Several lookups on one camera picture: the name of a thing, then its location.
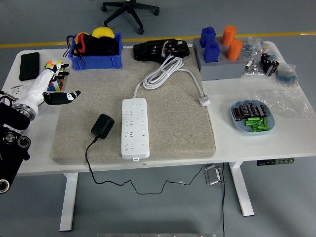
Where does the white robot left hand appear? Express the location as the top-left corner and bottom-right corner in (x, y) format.
(14, 63), (81, 109)

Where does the black plug adapter with cord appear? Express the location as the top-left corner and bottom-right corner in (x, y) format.
(84, 113), (215, 196)

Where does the white power strip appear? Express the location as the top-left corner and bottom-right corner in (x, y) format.
(120, 98), (151, 161)

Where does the colourful puzzle cube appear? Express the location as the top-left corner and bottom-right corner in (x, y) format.
(45, 60), (69, 92)

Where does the black smartphone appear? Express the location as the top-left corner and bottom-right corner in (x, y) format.
(19, 52), (40, 81)

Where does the blue plastic bin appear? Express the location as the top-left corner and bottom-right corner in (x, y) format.
(68, 33), (123, 71)

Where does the yellow ball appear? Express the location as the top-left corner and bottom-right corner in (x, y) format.
(92, 26), (116, 40)

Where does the black office chair base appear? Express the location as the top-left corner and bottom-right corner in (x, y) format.
(100, 0), (160, 35)

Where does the white table leg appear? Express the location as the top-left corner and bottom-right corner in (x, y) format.
(228, 161), (255, 217)
(59, 172), (79, 232)

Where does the black electronic device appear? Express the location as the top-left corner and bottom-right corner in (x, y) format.
(133, 39), (191, 62)

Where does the grey-brown mat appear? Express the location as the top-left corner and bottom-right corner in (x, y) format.
(50, 46), (217, 165)

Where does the blue block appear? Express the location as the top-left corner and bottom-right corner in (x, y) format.
(199, 26), (217, 48)
(203, 41), (220, 63)

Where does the grey block holder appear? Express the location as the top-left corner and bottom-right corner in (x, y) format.
(192, 37), (249, 81)

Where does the silver foot pedal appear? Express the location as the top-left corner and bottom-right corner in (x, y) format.
(203, 164), (224, 186)

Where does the orange cylinder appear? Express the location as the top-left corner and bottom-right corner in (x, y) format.
(221, 25), (237, 46)
(226, 39), (244, 61)

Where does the light blue plate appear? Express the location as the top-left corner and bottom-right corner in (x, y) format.
(231, 99), (276, 136)

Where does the bag of silver parts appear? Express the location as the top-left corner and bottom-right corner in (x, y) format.
(241, 60), (265, 80)

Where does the bag of blue components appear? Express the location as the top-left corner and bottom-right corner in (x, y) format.
(275, 63), (300, 87)
(243, 36), (267, 62)

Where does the bag of black capacitors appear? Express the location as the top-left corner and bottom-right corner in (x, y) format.
(260, 52), (281, 78)

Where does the empty clear plastic bag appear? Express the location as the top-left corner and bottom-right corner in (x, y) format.
(250, 85), (316, 119)

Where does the black desk control panel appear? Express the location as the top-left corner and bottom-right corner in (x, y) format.
(256, 158), (295, 166)

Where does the white wall switch panel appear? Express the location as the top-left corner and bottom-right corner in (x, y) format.
(7, 85), (34, 99)

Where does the black red drawstring pouch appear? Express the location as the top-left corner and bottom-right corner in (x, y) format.
(65, 32), (99, 67)

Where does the white coiled power cable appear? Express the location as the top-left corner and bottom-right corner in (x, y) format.
(133, 55), (212, 108)

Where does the thin black floor cable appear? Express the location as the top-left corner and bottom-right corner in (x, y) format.
(221, 162), (226, 237)

